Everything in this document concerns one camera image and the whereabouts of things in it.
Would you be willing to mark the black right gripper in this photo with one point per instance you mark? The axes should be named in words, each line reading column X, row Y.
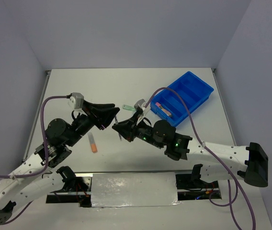
column 127, row 129

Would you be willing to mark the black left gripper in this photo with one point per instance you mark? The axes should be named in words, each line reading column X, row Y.
column 101, row 116

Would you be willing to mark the orange pink marker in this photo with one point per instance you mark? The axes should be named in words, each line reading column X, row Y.
column 168, row 113

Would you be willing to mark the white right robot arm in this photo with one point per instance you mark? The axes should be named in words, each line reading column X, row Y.
column 211, row 162

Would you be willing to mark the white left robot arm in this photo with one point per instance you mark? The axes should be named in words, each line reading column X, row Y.
column 40, row 174

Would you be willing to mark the green correction tape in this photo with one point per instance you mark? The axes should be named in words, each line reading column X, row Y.
column 128, row 108

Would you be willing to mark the orange highlighter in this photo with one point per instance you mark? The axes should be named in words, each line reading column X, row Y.
column 92, row 143

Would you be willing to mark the silver taped front panel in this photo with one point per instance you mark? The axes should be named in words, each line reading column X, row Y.
column 134, row 190

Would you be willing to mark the blue divided plastic tray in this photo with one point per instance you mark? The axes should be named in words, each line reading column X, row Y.
column 190, row 88

